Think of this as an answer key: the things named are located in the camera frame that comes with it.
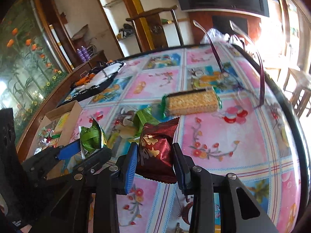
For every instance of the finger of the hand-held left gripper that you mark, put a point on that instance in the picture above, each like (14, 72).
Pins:
(69, 150)
(97, 160)

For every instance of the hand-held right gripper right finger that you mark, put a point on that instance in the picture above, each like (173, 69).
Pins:
(181, 172)

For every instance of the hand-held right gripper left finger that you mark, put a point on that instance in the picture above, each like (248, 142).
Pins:
(130, 172)

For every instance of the green striped snack packet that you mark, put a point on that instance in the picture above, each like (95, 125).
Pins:
(143, 121)
(91, 138)

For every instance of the dark red snack packet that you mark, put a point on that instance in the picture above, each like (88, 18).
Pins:
(155, 155)

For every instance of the cardboard box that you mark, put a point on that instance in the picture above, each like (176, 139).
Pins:
(73, 116)

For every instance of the yellow cracker packet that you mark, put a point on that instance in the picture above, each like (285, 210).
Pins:
(62, 123)

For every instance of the long green cracker packet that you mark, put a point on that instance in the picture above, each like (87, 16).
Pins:
(192, 103)

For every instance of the orange black white bag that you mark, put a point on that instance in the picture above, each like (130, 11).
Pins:
(107, 71)

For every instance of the purple bottle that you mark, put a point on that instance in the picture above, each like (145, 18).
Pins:
(85, 53)
(79, 55)

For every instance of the white striped stick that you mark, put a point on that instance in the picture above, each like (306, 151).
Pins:
(60, 46)

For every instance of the eyeglasses with dark red arms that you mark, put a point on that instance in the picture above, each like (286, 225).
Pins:
(262, 87)

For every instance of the dark grey bundle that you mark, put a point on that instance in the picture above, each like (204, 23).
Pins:
(125, 31)

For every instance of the white plastic bag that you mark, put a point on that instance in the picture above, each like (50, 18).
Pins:
(216, 35)

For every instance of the wooden chair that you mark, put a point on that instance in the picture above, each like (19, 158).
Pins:
(155, 29)

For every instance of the wooden stool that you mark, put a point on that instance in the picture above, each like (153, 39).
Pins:
(301, 77)

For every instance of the flower wall poster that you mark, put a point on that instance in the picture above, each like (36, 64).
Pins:
(24, 65)

